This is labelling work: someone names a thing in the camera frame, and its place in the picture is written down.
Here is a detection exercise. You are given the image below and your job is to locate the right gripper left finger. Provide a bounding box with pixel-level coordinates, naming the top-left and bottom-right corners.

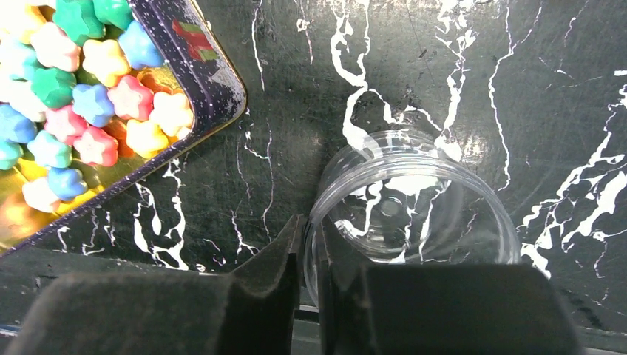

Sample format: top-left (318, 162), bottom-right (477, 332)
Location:
top-left (6, 214), bottom-right (305, 354)

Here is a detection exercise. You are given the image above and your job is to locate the clear round plastic jar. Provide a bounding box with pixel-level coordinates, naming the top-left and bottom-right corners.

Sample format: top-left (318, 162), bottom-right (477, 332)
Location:
top-left (304, 129), bottom-right (521, 304)

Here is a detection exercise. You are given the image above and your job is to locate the square tin of star candies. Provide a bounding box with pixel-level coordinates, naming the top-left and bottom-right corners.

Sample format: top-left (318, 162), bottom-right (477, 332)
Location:
top-left (1, 1), bottom-right (246, 253)

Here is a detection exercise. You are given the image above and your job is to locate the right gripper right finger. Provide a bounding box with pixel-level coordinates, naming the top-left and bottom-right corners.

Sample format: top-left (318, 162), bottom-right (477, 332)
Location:
top-left (313, 223), bottom-right (583, 354)

